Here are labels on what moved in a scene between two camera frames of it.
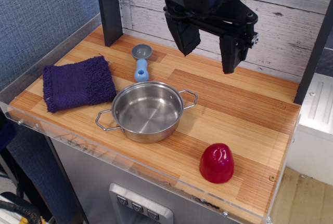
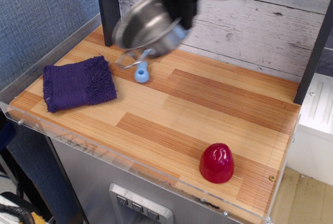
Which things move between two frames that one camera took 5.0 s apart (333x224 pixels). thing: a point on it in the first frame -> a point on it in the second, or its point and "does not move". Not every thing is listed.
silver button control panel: x=131 y=207 does not move
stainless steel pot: x=148 y=112 -> x=145 y=26
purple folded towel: x=86 y=82 does not move
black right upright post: x=321 y=38 does not move
